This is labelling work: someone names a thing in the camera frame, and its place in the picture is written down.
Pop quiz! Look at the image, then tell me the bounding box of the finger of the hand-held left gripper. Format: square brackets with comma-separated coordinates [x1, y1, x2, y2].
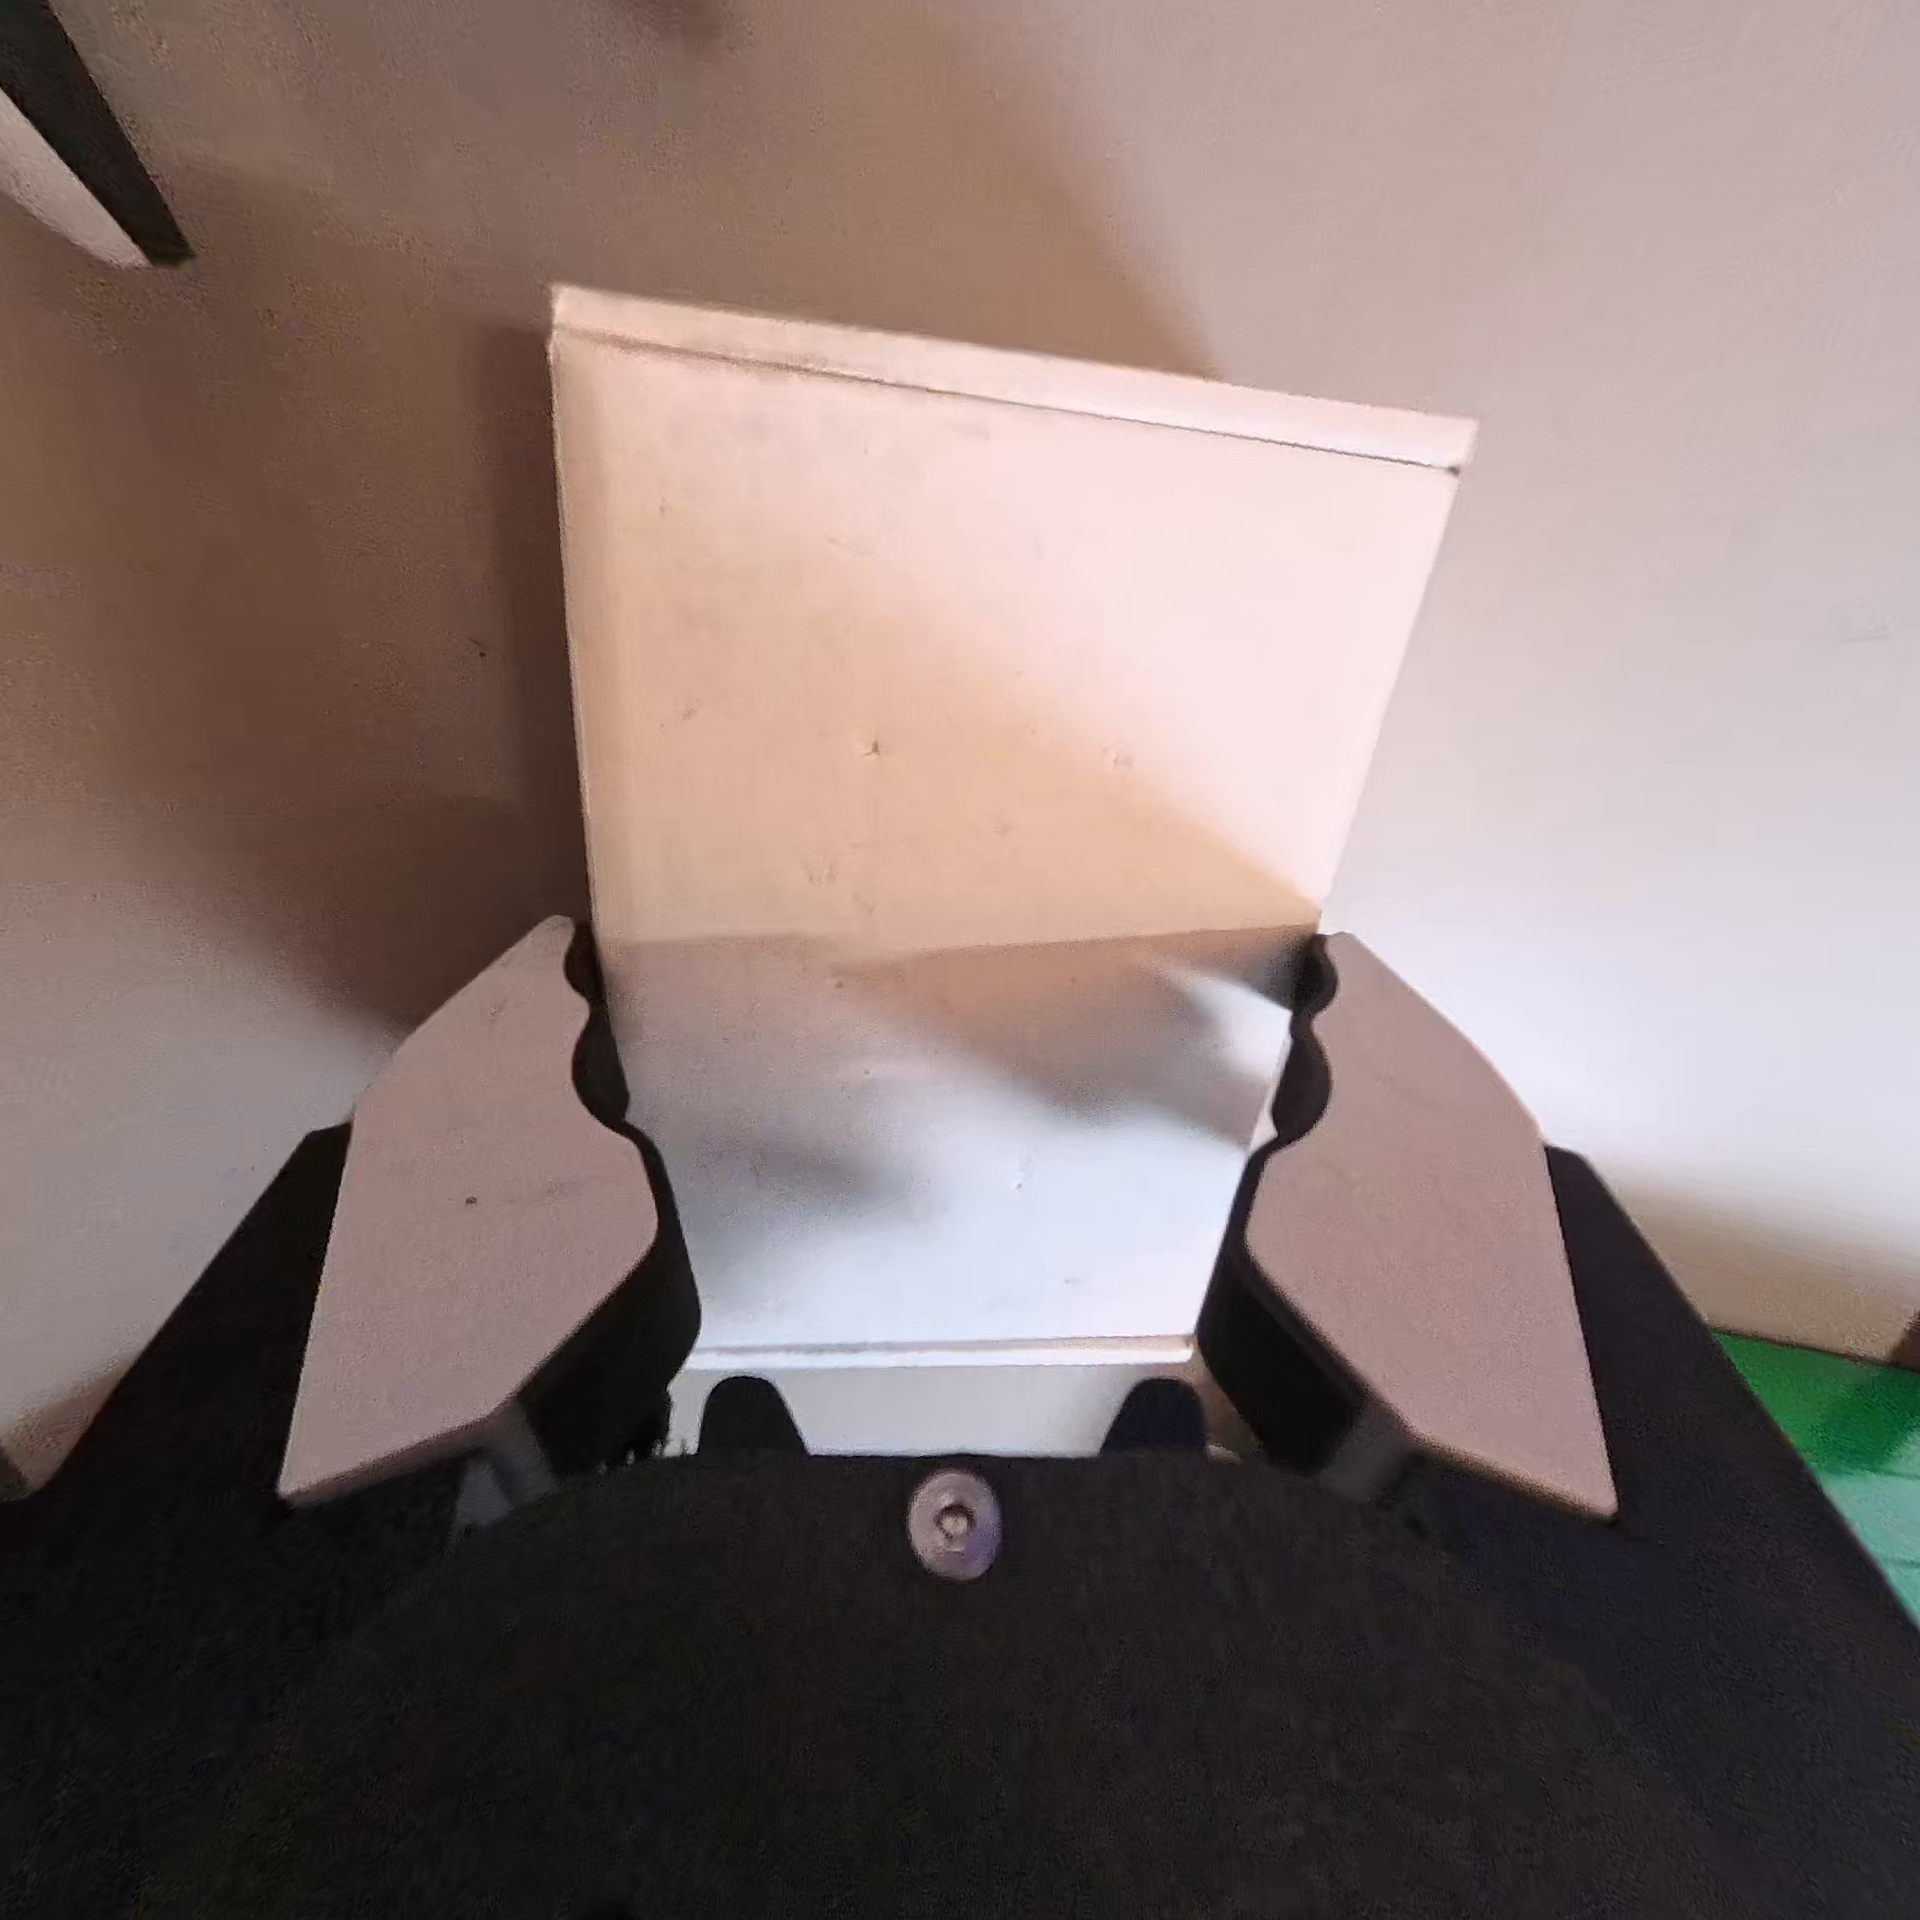
[0, 0, 198, 272]

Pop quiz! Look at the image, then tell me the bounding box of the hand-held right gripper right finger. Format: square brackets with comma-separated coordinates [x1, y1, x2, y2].
[1201, 930, 1623, 1520]

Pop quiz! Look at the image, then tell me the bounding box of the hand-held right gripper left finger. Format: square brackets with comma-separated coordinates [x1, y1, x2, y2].
[278, 914, 701, 1519]

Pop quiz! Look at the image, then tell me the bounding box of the white cardboard box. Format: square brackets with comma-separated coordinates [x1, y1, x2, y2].
[546, 287, 1479, 1456]

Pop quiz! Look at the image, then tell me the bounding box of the grey desk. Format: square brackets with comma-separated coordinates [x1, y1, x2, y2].
[0, 0, 1920, 1624]

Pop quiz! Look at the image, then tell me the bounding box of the green plastic bin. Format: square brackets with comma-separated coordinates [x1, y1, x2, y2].
[1711, 1320, 1920, 1630]

